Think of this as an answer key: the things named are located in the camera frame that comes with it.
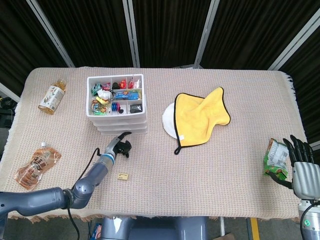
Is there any clear plastic drawer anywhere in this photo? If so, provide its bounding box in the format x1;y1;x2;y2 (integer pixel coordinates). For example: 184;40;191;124
99;129;148;137
96;124;148;132
91;119;148;126

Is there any red white clip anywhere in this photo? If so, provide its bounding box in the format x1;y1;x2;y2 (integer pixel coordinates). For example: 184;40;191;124
127;78;141;89

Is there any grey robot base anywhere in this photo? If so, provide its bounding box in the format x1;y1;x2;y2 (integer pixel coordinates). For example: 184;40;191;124
99;216;208;240

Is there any black curtain panel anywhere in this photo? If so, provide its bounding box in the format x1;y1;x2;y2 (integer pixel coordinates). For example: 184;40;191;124
201;0;320;70
279;29;320;145
37;0;133;68
0;0;69;94
132;0;213;68

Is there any tea bottle white label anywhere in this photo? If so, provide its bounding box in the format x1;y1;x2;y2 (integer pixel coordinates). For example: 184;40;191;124
37;78;68;116

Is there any right black grey robot hand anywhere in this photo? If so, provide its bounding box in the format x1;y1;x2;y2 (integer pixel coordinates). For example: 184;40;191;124
268;134;320;201

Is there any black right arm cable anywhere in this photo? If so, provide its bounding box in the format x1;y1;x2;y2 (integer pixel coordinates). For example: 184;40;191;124
299;202;318;240

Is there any white plate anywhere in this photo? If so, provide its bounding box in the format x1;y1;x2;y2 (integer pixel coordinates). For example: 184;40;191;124
161;102;179;140

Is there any blue toy car package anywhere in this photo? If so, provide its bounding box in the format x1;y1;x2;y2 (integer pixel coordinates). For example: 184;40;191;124
113;90;140;101

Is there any colourful candy pile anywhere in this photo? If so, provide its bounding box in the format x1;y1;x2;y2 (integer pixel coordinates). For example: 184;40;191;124
90;100;111;117

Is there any yellow cloth black trim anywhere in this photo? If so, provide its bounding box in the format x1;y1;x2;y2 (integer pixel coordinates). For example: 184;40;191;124
173;86;231;156

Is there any white crumpled wrapper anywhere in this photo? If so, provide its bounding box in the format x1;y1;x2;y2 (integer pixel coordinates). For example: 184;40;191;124
96;89;112;101

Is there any orange spout pouch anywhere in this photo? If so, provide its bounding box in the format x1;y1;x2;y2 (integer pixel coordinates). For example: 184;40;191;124
14;141;62;191

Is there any grey aluminium frame post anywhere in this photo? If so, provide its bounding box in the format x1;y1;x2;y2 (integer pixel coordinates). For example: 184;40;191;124
193;0;221;69
122;0;141;68
26;0;76;68
0;82;21;103
267;13;320;71

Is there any blue packet on floor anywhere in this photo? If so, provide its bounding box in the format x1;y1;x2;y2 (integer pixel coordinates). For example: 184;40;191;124
91;222;103;240

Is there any white drawer organizer box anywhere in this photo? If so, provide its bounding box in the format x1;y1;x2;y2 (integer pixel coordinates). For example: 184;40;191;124
86;74;148;137

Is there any green snack bag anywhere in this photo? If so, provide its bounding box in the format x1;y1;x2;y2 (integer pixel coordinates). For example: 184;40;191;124
263;137;293;179

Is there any black equipment with cables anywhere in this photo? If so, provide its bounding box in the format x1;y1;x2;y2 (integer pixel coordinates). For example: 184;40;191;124
0;96;16;127

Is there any beige woven tablecloth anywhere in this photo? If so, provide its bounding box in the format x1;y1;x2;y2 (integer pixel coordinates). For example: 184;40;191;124
0;66;308;223

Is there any left black grey robot hand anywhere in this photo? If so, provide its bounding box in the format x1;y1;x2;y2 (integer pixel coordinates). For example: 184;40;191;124
104;131;133;160

